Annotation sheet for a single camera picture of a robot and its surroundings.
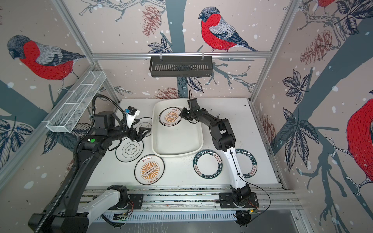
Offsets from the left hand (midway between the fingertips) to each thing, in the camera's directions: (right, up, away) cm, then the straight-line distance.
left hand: (142, 124), depth 71 cm
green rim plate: (+59, -26, +16) cm, 66 cm away
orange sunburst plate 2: (+8, +2, +38) cm, 39 cm away
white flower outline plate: (-16, -19, +22) cm, 33 cm away
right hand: (+16, +3, +36) cm, 39 cm away
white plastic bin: (+20, -13, +27) cm, 36 cm away
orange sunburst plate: (0, -28, +13) cm, 31 cm away
